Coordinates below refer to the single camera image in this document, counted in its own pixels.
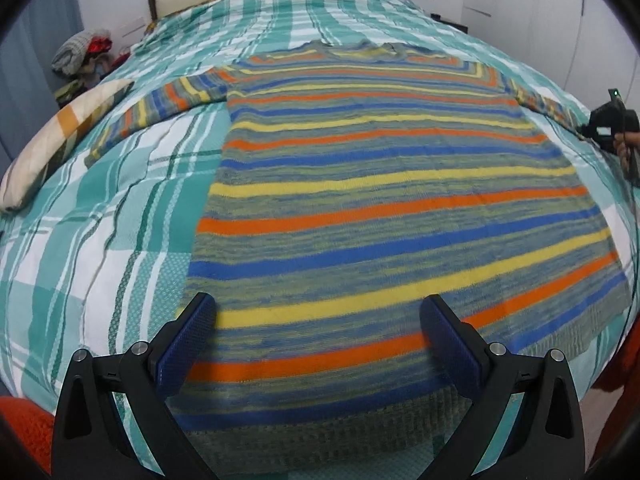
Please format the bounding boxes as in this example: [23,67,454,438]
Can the striped knit sweater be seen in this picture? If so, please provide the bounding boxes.
[87,41,632,476]

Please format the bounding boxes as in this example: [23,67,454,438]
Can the pile of clothes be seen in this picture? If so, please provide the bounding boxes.
[51,28,130,108]

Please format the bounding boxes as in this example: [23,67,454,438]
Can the right hand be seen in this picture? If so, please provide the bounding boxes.
[614,132,640,171]

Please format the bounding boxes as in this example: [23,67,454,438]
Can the orange fleece trousers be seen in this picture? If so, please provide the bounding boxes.
[1,324,639,479]

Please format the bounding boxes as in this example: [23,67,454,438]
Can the white wardrobe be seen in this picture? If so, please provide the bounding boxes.
[462,0,639,110]

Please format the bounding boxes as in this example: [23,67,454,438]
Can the dark nightstand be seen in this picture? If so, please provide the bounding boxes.
[430,13,469,34]

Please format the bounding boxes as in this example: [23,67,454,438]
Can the teal plaid bedspread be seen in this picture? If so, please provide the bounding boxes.
[0,0,640,478]

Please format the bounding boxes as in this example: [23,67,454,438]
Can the beige patchwork pillow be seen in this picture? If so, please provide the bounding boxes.
[1,78,134,212]

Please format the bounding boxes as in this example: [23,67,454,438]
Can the blue curtain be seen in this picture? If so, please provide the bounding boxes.
[1,0,82,169]

